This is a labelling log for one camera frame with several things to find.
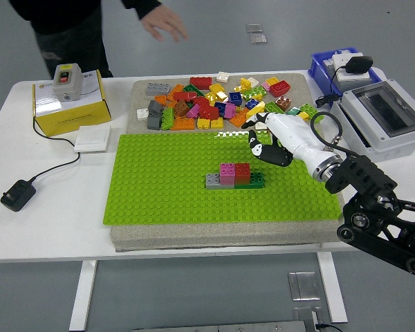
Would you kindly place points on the person's left hand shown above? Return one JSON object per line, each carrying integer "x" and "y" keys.
{"x": 164, "y": 24}

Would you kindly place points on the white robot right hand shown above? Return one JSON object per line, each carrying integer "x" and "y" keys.
{"x": 290, "y": 135}

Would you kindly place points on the red square toy brick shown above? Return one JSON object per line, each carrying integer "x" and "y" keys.
{"x": 242, "y": 170}

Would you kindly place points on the green studded baseplate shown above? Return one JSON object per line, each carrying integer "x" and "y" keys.
{"x": 166, "y": 180}

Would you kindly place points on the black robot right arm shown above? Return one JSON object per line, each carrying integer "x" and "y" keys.
{"x": 363, "y": 180}

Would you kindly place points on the person's left forearm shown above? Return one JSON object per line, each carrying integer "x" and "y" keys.
{"x": 140, "y": 6}

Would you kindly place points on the small dark green toy brick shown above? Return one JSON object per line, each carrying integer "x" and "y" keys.
{"x": 293, "y": 111}

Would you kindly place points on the white small toy brick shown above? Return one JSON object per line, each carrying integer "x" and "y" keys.
{"x": 142, "y": 113}
{"x": 254, "y": 82}
{"x": 222, "y": 76}
{"x": 260, "y": 126}

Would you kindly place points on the lime green toy brick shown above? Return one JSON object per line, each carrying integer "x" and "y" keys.
{"x": 309, "y": 108}
{"x": 254, "y": 92}
{"x": 274, "y": 108}
{"x": 167, "y": 118}

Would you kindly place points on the brown square toy brick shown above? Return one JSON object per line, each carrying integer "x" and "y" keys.
{"x": 242, "y": 181}
{"x": 181, "y": 108}
{"x": 283, "y": 103}

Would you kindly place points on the yellow curved toy brick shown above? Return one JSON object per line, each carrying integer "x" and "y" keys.
{"x": 254, "y": 110}

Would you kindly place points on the large red toy brick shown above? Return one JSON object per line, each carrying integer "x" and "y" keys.
{"x": 279, "y": 88}

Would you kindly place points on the blue toy brick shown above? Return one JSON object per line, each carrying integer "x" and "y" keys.
{"x": 251, "y": 103}
{"x": 235, "y": 98}
{"x": 220, "y": 108}

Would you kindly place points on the small pink toy brick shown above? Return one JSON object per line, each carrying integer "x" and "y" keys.
{"x": 265, "y": 86}

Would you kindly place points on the dark green long toy brick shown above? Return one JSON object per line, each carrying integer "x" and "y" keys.
{"x": 257, "y": 179}

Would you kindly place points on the grey long toy brick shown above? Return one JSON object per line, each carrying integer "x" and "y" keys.
{"x": 212, "y": 180}
{"x": 157, "y": 89}

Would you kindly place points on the magenta toy brick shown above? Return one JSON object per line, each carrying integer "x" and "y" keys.
{"x": 229, "y": 110}

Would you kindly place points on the red long toy brick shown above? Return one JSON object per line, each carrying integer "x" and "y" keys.
{"x": 200, "y": 82}
{"x": 185, "y": 95}

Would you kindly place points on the pink square toy brick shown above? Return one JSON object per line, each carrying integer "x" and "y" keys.
{"x": 227, "y": 173}

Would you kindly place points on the grey sloped toy brick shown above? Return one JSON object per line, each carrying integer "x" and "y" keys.
{"x": 155, "y": 107}
{"x": 154, "y": 121}

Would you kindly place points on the pink sloped toy brick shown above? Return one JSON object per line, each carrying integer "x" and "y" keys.
{"x": 192, "y": 110}

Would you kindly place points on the orange long toy brick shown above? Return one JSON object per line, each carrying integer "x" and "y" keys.
{"x": 183, "y": 124}

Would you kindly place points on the blue plastic bin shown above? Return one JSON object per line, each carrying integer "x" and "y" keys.
{"x": 316, "y": 65}

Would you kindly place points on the white power strip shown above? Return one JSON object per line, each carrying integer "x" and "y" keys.
{"x": 349, "y": 79}

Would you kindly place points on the small metal floor plate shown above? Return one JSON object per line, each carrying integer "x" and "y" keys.
{"x": 258, "y": 38}
{"x": 254, "y": 28}

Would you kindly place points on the black plug-in adapter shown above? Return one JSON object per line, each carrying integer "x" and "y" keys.
{"x": 358, "y": 64}

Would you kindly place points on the person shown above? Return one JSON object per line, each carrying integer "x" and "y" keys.
{"x": 65, "y": 27}

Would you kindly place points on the grey-brown foam mat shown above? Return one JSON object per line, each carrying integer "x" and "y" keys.
{"x": 211, "y": 237}

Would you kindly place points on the yellow cardboard box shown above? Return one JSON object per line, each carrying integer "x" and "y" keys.
{"x": 72, "y": 117}

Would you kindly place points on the white table leg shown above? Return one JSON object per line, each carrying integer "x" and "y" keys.
{"x": 332, "y": 290}
{"x": 83, "y": 294}

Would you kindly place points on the black power adapter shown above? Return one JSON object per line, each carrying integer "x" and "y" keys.
{"x": 18, "y": 195}

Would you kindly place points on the grey enclosure with clear lid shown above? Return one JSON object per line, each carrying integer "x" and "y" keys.
{"x": 377, "y": 110}

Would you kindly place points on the grey push-button switch box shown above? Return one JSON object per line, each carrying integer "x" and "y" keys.
{"x": 67, "y": 83}

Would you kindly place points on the white wall switch panel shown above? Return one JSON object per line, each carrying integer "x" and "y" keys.
{"x": 91, "y": 139}

